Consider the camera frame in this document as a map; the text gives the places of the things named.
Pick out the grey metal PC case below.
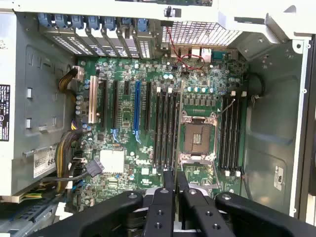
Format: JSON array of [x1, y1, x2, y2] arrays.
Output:
[[0, 0, 316, 237]]

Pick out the thin metal locking lever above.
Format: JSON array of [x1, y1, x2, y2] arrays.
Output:
[[216, 98, 236, 121]]

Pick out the black cable with plug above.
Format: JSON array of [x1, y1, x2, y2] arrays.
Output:
[[41, 158, 106, 184]]

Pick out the metal socket cover frame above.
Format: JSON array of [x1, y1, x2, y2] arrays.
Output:
[[179, 152, 222, 191]]

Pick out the blue expansion slot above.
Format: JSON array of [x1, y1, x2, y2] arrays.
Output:
[[132, 80, 142, 145]]

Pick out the yellow black wire bundle long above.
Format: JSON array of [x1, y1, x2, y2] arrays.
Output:
[[55, 130, 85, 194]]

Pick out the white expansion slot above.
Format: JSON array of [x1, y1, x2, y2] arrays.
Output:
[[88, 75, 99, 124]]

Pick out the grey power supply box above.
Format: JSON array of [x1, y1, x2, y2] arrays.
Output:
[[0, 9, 76, 197]]

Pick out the metal CPU socket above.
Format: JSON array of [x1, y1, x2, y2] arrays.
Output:
[[180, 111, 219, 163]]

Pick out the long black expansion slot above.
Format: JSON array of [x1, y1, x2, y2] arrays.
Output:
[[144, 81, 152, 132], [112, 80, 119, 129], [100, 79, 108, 129]]

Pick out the yellow black wire bundle short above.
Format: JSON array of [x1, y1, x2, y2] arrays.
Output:
[[58, 66, 85, 94]]

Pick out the thin red wire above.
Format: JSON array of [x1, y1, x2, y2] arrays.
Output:
[[165, 25, 206, 73]]

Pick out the blue serial port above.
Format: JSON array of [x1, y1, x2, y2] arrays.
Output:
[[211, 50, 228, 61]]

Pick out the green motherboard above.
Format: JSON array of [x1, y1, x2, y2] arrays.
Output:
[[73, 56, 249, 199]]

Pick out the grey wire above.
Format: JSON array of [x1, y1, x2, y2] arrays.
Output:
[[241, 172, 254, 199]]

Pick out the grey disk bay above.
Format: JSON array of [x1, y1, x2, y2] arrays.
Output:
[[0, 195, 68, 237]]

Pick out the black RAM slot white latches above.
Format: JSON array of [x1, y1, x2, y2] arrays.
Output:
[[223, 90, 236, 176], [153, 86, 161, 173], [234, 90, 248, 178], [164, 86, 173, 172]]

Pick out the white label sticker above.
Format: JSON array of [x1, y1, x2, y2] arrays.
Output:
[[274, 165, 285, 191]]

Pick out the black looped wire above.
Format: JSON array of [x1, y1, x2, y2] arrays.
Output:
[[246, 73, 265, 100]]

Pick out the silver chipset heatsink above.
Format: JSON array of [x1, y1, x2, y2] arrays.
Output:
[[99, 149, 125, 174]]

